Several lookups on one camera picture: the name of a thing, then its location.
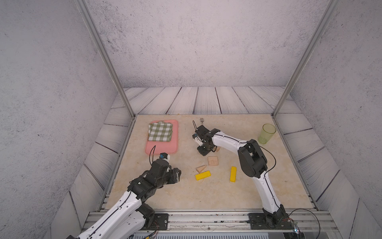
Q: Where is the natural wood rectangular block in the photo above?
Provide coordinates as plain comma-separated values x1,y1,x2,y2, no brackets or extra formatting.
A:
208,161,218,166
208,156,218,161

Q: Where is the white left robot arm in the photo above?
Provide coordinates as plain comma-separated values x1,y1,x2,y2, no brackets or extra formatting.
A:
76,158,182,239

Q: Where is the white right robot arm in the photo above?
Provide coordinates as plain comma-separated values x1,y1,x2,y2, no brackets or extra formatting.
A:
193,125,288,229

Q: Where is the yellow rectangular block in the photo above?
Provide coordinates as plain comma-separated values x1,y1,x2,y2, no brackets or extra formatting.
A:
195,171,211,181
229,166,237,183

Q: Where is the pink plastic tray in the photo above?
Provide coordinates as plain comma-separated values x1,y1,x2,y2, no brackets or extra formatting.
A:
145,119,179,155

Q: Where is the green white checkered cloth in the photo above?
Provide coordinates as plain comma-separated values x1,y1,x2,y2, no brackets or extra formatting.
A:
148,121,173,142

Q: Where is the green translucent plastic cup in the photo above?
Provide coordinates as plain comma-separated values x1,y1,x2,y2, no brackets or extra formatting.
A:
258,123,277,144

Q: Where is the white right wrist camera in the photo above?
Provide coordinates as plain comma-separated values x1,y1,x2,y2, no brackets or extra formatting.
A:
193,133,204,146

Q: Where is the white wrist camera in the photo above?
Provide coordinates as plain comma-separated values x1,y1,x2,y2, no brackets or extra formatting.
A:
160,153,170,162
193,133,204,146

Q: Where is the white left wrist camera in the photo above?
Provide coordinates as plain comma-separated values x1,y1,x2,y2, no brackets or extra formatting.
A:
160,153,170,162

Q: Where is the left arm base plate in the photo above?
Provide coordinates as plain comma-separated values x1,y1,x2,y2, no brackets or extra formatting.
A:
141,213,169,231

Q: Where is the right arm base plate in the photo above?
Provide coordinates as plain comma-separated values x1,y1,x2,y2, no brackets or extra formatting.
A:
247,213,294,230

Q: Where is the aluminium mounting rail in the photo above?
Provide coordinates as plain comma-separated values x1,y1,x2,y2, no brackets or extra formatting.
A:
79,210,342,237

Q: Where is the right aluminium frame post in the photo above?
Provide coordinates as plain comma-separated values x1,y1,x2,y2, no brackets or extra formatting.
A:
271,0,341,119

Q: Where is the aluminium frame post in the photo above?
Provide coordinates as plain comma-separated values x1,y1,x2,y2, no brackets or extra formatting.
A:
75,0,135,118
271,0,341,119

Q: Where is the left aluminium frame post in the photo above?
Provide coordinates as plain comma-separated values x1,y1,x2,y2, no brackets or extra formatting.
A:
75,0,135,118

